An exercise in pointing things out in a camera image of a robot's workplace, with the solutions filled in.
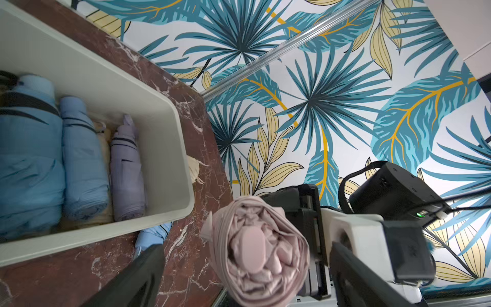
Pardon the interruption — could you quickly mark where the black umbrella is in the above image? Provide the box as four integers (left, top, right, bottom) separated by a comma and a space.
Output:
0, 70, 19, 93

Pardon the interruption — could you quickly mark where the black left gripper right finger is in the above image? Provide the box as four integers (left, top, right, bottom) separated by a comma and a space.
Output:
329, 243, 412, 306

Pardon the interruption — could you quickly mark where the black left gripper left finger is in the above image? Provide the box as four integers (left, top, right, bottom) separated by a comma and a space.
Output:
83, 245, 165, 307

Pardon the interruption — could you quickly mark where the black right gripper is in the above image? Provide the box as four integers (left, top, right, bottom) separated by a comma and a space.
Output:
261, 184, 331, 299

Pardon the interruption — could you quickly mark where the white plastic storage box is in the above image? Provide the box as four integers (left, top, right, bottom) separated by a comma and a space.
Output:
1, 1, 194, 266

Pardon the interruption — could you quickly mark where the right aluminium corner post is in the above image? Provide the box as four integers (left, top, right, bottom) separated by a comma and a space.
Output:
202, 0, 377, 102

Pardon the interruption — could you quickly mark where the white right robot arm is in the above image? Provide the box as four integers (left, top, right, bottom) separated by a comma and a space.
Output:
263, 161, 450, 304

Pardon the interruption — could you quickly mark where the light blue umbrella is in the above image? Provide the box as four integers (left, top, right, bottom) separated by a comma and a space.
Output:
133, 222, 173, 259
60, 96, 109, 221

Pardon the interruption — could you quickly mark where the lavender umbrella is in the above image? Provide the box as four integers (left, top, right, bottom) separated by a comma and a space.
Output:
109, 115, 147, 221

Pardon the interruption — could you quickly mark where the pink umbrella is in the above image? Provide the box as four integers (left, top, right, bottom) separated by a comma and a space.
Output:
200, 196, 310, 306

